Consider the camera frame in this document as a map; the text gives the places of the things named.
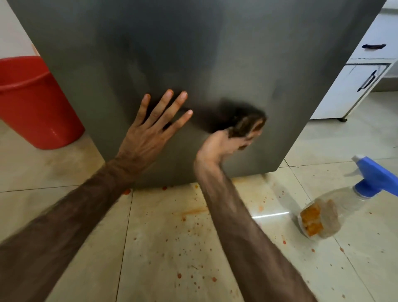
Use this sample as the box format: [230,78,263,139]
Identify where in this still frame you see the brown checked cloth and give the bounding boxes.
[225,110,268,139]

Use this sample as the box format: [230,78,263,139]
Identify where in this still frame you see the person's right forearm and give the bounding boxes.
[194,161,318,302]

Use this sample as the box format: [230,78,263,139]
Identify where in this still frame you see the person's left hand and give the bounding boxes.
[116,89,194,181]

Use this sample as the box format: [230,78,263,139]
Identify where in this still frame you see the red plastic bucket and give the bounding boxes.
[0,56,86,151]

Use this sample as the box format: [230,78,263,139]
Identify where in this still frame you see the person's left forearm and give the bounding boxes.
[0,160,137,302]

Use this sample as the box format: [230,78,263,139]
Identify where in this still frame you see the spray bottle blue trigger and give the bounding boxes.
[297,154,398,240]

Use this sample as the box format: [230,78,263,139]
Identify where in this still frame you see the small white cabinet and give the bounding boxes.
[309,0,398,122]

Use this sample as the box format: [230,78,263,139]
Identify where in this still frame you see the plain silver refrigerator door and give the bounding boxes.
[6,0,388,189]

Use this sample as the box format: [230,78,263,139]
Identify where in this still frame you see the person's right hand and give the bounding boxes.
[194,129,263,175]

